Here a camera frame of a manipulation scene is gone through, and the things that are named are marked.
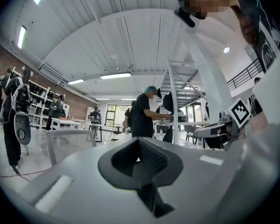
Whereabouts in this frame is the teal cap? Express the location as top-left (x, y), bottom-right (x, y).
top-left (142, 85), bottom-right (157, 94)

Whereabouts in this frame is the white shelving rack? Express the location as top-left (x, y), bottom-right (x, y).
top-left (11, 66), bottom-right (66, 131)

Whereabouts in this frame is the person's right forearm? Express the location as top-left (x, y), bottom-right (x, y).
top-left (247, 112), bottom-right (270, 140)

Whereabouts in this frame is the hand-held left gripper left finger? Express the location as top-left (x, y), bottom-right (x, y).
top-left (20, 136), bottom-right (146, 223)

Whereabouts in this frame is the grey oval panel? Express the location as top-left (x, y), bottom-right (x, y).
top-left (14, 112), bottom-right (32, 147)

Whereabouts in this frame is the group of ceiling strip lights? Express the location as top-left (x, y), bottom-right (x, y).
top-left (17, 0), bottom-right (138, 101)

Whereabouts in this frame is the person's black printed shirt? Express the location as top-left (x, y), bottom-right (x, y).
top-left (234, 0), bottom-right (280, 72)

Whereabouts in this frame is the white work table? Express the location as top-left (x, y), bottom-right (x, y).
top-left (50, 117), bottom-right (83, 135)

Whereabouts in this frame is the black head-worn camera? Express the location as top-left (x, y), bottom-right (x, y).
top-left (174, 0), bottom-right (196, 28)

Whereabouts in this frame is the black mezzanine railing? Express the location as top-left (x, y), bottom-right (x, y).
top-left (226, 57), bottom-right (265, 91)

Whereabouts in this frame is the white metal staircase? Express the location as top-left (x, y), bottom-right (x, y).
top-left (158, 55), bottom-right (207, 144)

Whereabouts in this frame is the black framed window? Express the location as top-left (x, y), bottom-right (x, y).
top-left (106, 104), bottom-right (129, 127)

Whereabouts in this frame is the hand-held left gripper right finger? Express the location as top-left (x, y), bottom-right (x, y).
top-left (138, 136), bottom-right (228, 223)

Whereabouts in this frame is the black white-striped backpack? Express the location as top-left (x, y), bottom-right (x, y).
top-left (11, 83), bottom-right (32, 113)

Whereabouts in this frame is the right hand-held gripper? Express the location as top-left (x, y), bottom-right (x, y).
top-left (193, 98), bottom-right (252, 152)

